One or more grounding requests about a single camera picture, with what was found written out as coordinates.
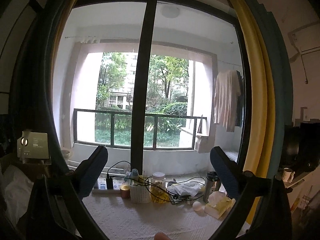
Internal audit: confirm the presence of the white garment with black band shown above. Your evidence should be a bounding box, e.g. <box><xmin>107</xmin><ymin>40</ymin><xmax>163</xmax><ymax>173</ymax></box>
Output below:
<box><xmin>4</xmin><ymin>165</ymin><xmax>34</xmax><ymax>227</ymax></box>

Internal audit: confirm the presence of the white power strip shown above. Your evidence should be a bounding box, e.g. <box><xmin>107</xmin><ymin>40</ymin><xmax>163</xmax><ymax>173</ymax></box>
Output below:
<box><xmin>92</xmin><ymin>177</ymin><xmax>125</xmax><ymax>194</ymax></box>

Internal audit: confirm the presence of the hanging beige shirt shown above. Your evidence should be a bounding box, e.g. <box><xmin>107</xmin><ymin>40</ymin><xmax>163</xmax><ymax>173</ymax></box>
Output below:
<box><xmin>213</xmin><ymin>70</ymin><xmax>242</xmax><ymax>132</ymax></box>

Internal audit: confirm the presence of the yellow tissue box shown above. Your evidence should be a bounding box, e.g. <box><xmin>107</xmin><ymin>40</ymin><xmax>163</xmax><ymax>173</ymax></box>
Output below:
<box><xmin>205</xmin><ymin>191</ymin><xmax>235</xmax><ymax>219</ymax></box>

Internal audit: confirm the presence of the round ceiling lamp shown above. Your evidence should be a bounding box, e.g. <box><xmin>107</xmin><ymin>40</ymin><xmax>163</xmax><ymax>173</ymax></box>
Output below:
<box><xmin>161</xmin><ymin>4</ymin><xmax>180</xmax><ymax>19</ymax></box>

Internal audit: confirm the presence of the grey projector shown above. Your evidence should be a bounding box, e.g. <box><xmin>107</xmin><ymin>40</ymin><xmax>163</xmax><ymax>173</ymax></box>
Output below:
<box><xmin>17</xmin><ymin>129</ymin><xmax>50</xmax><ymax>160</ymax></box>

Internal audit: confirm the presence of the white side shelf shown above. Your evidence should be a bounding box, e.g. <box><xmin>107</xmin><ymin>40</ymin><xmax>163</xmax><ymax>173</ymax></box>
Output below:
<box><xmin>282</xmin><ymin>170</ymin><xmax>320</xmax><ymax>230</ymax></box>

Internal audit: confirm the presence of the clear plastic jar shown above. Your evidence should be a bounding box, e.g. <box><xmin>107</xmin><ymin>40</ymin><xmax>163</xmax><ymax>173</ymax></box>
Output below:
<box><xmin>150</xmin><ymin>172</ymin><xmax>166</xmax><ymax>198</ymax></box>

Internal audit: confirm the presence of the white textured tablecloth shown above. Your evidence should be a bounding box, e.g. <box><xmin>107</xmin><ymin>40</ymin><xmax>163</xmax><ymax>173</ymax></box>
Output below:
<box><xmin>82</xmin><ymin>192</ymin><xmax>250</xmax><ymax>240</ymax></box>

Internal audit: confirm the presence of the black cable bundle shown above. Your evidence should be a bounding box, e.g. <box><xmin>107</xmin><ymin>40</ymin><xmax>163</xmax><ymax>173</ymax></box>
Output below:
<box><xmin>142</xmin><ymin>176</ymin><xmax>208</xmax><ymax>202</ymax></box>

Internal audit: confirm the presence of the yellow bag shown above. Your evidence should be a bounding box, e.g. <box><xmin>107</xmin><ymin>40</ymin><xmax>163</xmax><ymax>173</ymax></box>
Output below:
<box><xmin>151</xmin><ymin>191</ymin><xmax>169</xmax><ymax>204</ymax></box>

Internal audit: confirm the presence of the white air conditioner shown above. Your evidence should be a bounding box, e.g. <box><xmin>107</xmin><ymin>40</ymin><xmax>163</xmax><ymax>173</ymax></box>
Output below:
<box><xmin>287</xmin><ymin>17</ymin><xmax>320</xmax><ymax>54</ymax></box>

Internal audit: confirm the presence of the teal curtain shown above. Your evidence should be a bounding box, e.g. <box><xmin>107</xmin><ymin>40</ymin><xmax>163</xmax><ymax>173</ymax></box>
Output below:
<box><xmin>236</xmin><ymin>0</ymin><xmax>294</xmax><ymax>178</ymax></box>

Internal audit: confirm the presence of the white plastic bag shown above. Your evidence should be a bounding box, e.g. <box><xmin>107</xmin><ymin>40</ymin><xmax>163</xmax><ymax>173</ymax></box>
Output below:
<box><xmin>167</xmin><ymin>181</ymin><xmax>207</xmax><ymax>198</ymax></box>

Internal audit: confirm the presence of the dark green curtain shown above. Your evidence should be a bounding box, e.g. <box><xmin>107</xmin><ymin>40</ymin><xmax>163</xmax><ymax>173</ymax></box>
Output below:
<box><xmin>10</xmin><ymin>0</ymin><xmax>85</xmax><ymax>175</ymax></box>

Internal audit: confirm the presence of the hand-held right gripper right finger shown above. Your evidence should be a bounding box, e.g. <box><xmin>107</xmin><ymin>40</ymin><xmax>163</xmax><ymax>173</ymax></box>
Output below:
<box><xmin>209</xmin><ymin>146</ymin><xmax>293</xmax><ymax>240</ymax></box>

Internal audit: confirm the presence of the balcony railing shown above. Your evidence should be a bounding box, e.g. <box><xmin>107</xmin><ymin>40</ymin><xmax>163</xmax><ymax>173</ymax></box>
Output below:
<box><xmin>74</xmin><ymin>108</ymin><xmax>208</xmax><ymax>150</ymax></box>

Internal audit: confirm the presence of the steel thermos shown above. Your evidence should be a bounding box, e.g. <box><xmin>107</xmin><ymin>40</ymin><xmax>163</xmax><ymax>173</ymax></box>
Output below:
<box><xmin>202</xmin><ymin>171</ymin><xmax>220</xmax><ymax>203</ymax></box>

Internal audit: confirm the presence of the black window frame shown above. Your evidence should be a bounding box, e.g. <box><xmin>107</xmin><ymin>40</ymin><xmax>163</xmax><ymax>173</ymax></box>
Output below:
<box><xmin>72</xmin><ymin>0</ymin><xmax>253</xmax><ymax>178</ymax></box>

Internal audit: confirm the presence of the white mug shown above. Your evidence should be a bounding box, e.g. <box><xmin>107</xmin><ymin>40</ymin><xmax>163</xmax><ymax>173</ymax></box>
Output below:
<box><xmin>282</xmin><ymin>167</ymin><xmax>295</xmax><ymax>183</ymax></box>

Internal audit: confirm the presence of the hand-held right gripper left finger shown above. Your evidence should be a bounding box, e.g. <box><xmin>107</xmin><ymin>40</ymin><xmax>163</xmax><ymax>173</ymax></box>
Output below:
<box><xmin>27</xmin><ymin>145</ymin><xmax>109</xmax><ymax>240</ymax></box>

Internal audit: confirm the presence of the white ball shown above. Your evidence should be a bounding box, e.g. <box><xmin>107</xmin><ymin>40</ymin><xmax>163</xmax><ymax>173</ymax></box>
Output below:
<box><xmin>192</xmin><ymin>201</ymin><xmax>205</xmax><ymax>214</ymax></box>

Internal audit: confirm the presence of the black monitor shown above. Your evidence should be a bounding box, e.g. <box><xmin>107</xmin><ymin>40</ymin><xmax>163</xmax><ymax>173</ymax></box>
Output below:
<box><xmin>285</xmin><ymin>122</ymin><xmax>320</xmax><ymax>173</ymax></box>

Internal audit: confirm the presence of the black charger cable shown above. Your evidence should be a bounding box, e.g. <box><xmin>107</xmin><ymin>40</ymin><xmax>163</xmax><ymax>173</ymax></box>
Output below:
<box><xmin>107</xmin><ymin>161</ymin><xmax>132</xmax><ymax>179</ymax></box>

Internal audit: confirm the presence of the white plastic basket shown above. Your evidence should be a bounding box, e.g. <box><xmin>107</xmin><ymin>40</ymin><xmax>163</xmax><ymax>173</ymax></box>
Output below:
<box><xmin>129</xmin><ymin>180</ymin><xmax>151</xmax><ymax>204</ymax></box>

